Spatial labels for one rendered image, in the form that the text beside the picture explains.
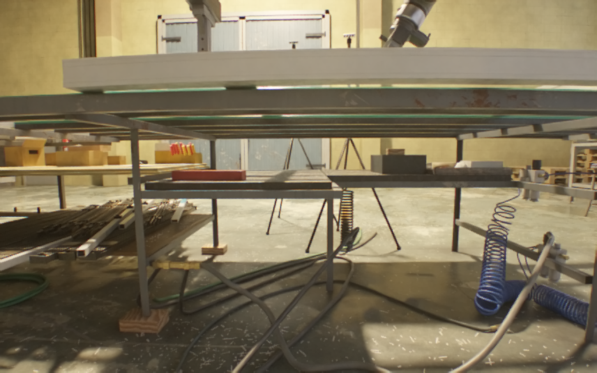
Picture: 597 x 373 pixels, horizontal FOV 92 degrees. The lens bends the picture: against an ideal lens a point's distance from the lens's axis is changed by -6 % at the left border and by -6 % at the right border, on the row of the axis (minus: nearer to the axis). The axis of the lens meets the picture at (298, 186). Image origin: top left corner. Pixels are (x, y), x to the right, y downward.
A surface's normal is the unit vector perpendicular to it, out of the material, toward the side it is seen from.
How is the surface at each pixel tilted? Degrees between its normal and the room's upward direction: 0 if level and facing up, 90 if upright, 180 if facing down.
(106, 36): 90
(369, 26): 90
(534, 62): 90
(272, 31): 90
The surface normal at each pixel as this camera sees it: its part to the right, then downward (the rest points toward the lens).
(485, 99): -0.03, 0.10
